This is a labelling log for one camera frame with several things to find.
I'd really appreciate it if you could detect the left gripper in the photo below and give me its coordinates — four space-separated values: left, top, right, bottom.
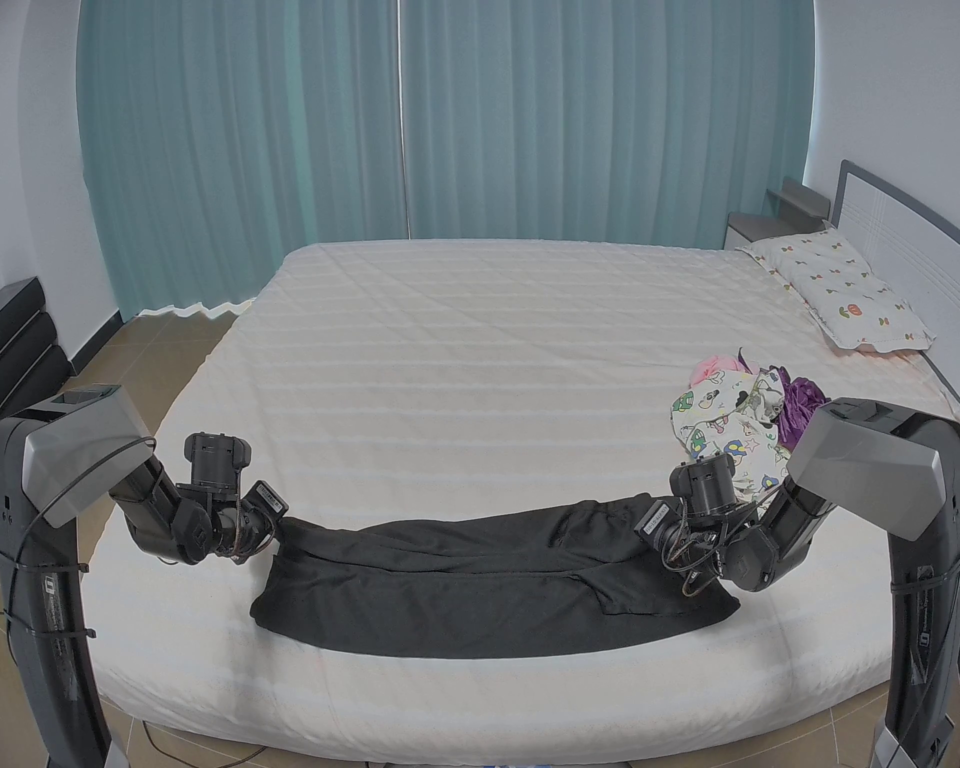
241 480 290 537

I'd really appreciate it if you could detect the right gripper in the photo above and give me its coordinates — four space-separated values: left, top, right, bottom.
636 498 680 556

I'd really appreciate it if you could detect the black T-shirt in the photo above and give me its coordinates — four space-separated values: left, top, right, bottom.
249 491 742 661

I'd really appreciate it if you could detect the bed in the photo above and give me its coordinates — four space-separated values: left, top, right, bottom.
90 157 960 762

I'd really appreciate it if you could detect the white printed pyjama top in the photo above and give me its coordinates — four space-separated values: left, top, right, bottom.
669 371 807 504

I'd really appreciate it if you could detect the pink printed garment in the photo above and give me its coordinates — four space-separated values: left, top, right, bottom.
691 352 751 387

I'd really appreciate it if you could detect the purple garment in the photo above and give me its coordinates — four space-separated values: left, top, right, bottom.
776 366 830 451

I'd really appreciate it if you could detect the white curtain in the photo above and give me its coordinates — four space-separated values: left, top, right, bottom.
138 298 256 318

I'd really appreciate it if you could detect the black chest of drawers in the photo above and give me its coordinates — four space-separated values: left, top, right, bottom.
0 277 72 417

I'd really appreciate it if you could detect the white printed pillow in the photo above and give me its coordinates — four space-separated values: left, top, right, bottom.
735 228 937 352

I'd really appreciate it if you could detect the grey bedside table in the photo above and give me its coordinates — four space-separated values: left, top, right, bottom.
726 176 832 249

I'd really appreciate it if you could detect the blue-green curtain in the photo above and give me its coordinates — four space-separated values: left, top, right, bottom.
75 0 410 320
397 0 815 245

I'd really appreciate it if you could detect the black cable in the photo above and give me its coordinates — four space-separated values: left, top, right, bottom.
142 721 264 757

